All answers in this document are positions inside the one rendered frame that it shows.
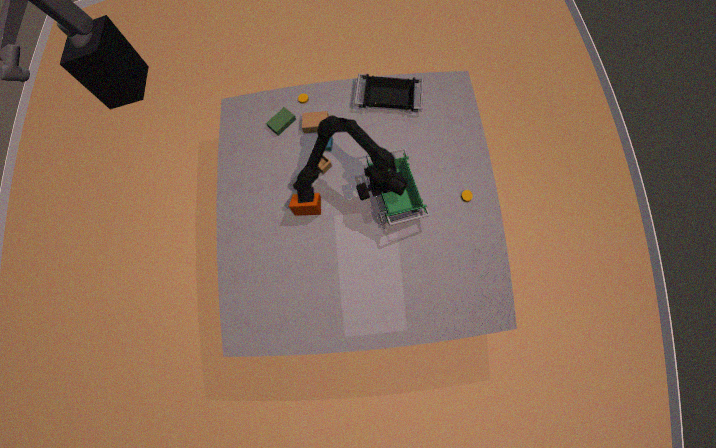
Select green plastic tray with wire bars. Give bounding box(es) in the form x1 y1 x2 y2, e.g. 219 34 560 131
380 148 430 226

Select green rectangular block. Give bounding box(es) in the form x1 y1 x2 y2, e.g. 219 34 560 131
266 107 296 136

